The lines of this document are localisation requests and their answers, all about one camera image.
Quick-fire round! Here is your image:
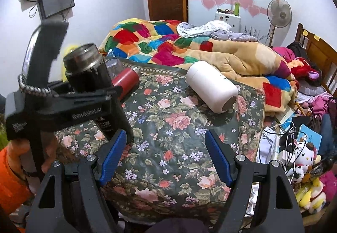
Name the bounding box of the grey plaid cloth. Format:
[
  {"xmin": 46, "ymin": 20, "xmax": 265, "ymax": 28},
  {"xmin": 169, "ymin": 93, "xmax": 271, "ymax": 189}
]
[{"xmin": 176, "ymin": 20, "xmax": 262, "ymax": 44}]

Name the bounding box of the white charger with cables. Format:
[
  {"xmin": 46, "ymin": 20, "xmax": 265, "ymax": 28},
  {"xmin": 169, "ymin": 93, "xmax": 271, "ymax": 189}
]
[{"xmin": 272, "ymin": 128, "xmax": 299, "ymax": 172}]

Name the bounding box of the floral blanket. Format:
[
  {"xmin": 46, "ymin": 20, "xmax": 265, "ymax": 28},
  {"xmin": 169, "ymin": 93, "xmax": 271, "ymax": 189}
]
[{"xmin": 54, "ymin": 61, "xmax": 266, "ymax": 224}]

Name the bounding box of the yellow plush toy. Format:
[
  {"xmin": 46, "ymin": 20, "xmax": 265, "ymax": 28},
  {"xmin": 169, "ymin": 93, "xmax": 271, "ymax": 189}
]
[{"xmin": 295, "ymin": 177, "xmax": 327, "ymax": 214}]

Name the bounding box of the light blue book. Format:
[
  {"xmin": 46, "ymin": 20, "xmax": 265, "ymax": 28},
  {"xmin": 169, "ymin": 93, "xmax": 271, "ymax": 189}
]
[{"xmin": 297, "ymin": 124, "xmax": 322, "ymax": 155}]

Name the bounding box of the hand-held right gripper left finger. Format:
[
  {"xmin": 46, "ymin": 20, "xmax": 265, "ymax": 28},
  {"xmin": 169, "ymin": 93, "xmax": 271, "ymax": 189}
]
[{"xmin": 25, "ymin": 129, "xmax": 127, "ymax": 233}]

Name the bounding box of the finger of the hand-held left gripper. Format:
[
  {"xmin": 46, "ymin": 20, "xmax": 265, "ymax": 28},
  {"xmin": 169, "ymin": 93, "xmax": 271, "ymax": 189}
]
[{"xmin": 111, "ymin": 87, "xmax": 135, "ymax": 144}]

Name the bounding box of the black steel thermos bottle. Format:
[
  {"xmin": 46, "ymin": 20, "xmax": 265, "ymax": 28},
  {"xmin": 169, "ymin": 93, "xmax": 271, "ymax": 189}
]
[{"xmin": 63, "ymin": 43, "xmax": 116, "ymax": 142}]

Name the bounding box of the red cup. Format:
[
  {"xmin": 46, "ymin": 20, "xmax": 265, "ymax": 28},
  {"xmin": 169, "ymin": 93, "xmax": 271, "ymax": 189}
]
[{"xmin": 112, "ymin": 67, "xmax": 142, "ymax": 102}]

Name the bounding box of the yellow cloth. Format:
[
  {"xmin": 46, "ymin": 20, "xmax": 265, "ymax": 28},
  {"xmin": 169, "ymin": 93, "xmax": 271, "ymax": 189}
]
[{"xmin": 61, "ymin": 44, "xmax": 79, "ymax": 83}]

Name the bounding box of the pink clothing pile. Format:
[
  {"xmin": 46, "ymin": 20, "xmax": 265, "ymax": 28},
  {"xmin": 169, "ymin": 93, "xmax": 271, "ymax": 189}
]
[{"xmin": 297, "ymin": 89, "xmax": 337, "ymax": 119}]

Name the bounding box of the white cow plush toy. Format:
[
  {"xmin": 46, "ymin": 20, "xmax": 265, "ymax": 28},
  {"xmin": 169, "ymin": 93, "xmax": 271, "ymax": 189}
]
[{"xmin": 292, "ymin": 138, "xmax": 322, "ymax": 179}]

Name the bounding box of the person's left forearm orange sleeve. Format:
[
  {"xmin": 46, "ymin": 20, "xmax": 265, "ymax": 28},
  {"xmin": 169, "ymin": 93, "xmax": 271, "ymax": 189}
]
[{"xmin": 0, "ymin": 147, "xmax": 36, "ymax": 214}]

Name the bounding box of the person's left hand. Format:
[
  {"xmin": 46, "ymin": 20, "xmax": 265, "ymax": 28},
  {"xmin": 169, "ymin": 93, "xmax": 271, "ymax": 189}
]
[{"xmin": 7, "ymin": 136, "xmax": 60, "ymax": 176}]

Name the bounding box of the small black wall monitor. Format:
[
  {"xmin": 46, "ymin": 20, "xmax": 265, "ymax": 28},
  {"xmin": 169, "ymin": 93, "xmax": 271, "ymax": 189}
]
[{"xmin": 39, "ymin": 0, "xmax": 76, "ymax": 18}]

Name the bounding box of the clear glass cup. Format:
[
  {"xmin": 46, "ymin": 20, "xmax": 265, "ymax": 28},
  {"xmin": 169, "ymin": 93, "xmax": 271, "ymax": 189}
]
[{"xmin": 105, "ymin": 58, "xmax": 124, "ymax": 79}]

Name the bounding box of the white cup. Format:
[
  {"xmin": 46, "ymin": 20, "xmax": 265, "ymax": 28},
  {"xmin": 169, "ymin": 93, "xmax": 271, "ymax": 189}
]
[{"xmin": 186, "ymin": 61, "xmax": 239, "ymax": 114}]

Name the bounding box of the colourful patchwork quilt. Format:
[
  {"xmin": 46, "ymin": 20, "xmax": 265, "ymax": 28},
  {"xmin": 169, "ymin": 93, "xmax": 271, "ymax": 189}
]
[{"xmin": 99, "ymin": 19, "xmax": 300, "ymax": 118}]

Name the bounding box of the red plush toy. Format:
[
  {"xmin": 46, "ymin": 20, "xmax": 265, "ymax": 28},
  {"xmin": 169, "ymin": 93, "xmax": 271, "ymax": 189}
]
[{"xmin": 287, "ymin": 57, "xmax": 322, "ymax": 79}]

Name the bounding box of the wooden headboard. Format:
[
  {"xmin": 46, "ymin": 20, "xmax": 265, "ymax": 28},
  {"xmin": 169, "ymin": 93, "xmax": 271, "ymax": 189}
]
[{"xmin": 295, "ymin": 23, "xmax": 337, "ymax": 97}]

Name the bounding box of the white standing fan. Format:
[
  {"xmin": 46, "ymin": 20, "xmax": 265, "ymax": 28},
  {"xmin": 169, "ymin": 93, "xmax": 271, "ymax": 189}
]
[{"xmin": 265, "ymin": 0, "xmax": 293, "ymax": 47}]

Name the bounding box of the white small appliance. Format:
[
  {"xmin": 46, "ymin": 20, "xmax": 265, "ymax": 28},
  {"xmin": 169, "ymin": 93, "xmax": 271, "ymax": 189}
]
[{"xmin": 214, "ymin": 9, "xmax": 242, "ymax": 32}]

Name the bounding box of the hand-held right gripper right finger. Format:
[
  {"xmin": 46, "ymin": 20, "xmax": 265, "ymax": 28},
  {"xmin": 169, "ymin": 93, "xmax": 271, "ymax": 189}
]
[{"xmin": 205, "ymin": 129, "xmax": 306, "ymax": 233}]

